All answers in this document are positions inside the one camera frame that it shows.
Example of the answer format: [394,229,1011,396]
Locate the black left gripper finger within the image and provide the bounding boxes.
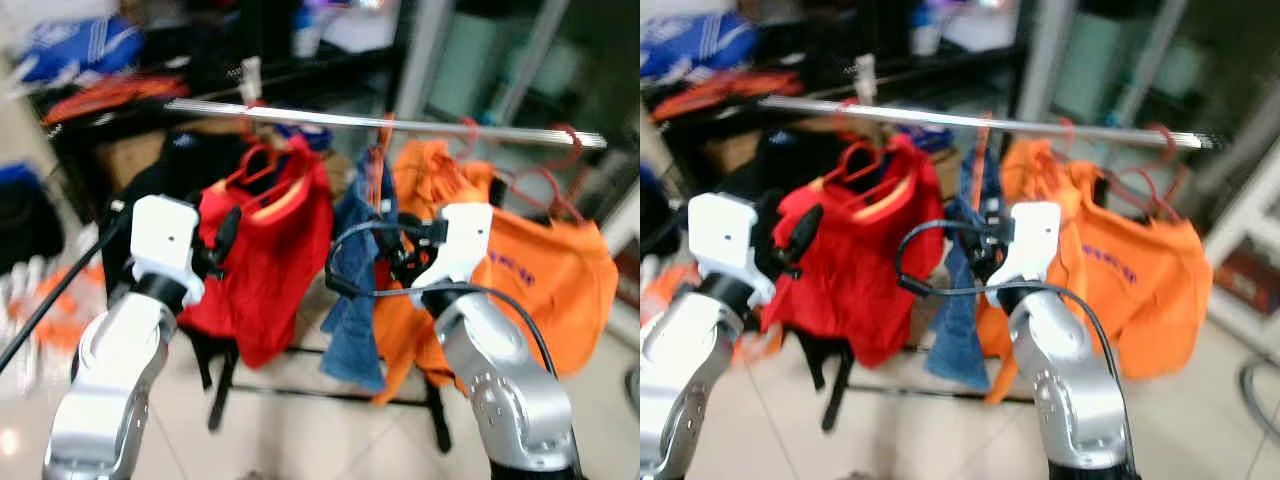
[788,203,825,267]
[212,206,243,269]

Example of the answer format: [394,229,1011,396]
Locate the orange hanger pile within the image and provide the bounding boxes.
[650,70,806,123]
[40,72,191,126]

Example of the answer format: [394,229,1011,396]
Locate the red shirt yellow collar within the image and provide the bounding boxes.
[760,135,946,369]
[178,135,336,369]

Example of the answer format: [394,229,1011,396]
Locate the black garment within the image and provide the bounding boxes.
[100,128,251,301]
[700,125,851,261]

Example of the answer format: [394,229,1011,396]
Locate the plain orange shirt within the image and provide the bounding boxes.
[372,138,501,406]
[978,138,1101,406]

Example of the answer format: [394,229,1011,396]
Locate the blue denim jeans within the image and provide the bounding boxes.
[320,148,401,393]
[925,150,1001,393]

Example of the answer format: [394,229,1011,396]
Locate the crumpled orange cloth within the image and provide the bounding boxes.
[645,262,701,321]
[38,262,109,353]

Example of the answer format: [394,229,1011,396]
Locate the white display cabinet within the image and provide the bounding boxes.
[598,185,641,311]
[1203,135,1280,353]

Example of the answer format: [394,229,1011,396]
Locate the black cloth heap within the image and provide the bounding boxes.
[0,165,66,273]

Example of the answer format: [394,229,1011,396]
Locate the black shelf unit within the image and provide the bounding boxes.
[645,0,1021,201]
[30,0,406,216]

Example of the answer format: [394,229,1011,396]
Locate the white plastic bottle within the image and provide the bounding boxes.
[292,5,323,59]
[910,3,943,57]

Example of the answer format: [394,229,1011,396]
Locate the blue white striped garment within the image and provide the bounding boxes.
[640,12,758,83]
[18,15,146,86]

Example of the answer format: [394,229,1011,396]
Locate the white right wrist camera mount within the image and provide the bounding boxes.
[985,202,1063,306]
[410,203,494,296]

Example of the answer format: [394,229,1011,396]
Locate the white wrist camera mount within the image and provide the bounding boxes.
[410,203,494,296]
[985,202,1063,306]
[688,192,776,306]
[128,194,207,306]

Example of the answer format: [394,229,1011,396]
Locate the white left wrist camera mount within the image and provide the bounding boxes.
[688,192,776,306]
[128,194,207,306]

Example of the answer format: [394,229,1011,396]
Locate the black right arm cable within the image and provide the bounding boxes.
[325,218,558,379]
[895,218,1136,441]

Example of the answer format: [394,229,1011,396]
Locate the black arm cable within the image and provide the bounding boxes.
[0,203,131,376]
[325,218,558,379]
[895,218,1136,441]

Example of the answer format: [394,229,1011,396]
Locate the metal clothes rail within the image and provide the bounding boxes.
[760,95,1216,151]
[165,98,608,149]

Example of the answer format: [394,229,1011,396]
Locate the black clothes rack frame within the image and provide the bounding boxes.
[820,345,1001,433]
[205,340,453,453]

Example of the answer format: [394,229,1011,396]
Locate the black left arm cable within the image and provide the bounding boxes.
[0,203,131,376]

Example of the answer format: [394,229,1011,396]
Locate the glass door grey frame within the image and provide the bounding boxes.
[400,0,641,136]
[1020,0,1280,141]

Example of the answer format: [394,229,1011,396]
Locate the grey vacuum hose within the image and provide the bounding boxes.
[1238,355,1280,443]

